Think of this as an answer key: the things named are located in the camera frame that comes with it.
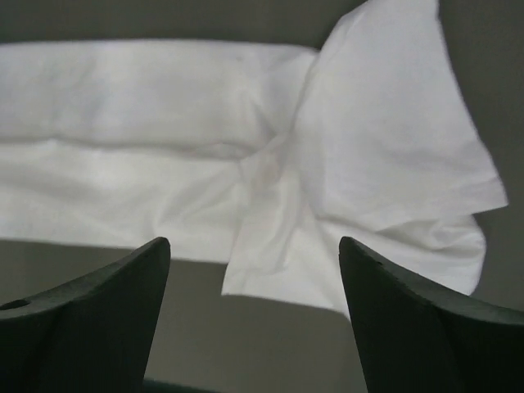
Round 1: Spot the white t-shirt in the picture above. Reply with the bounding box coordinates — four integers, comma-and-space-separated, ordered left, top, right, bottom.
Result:
1, 1, 507, 313

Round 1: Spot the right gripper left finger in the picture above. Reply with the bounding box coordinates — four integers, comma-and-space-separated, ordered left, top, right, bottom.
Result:
1, 237, 170, 392

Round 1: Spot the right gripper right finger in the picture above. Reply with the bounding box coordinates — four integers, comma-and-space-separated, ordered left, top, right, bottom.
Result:
339, 237, 523, 392

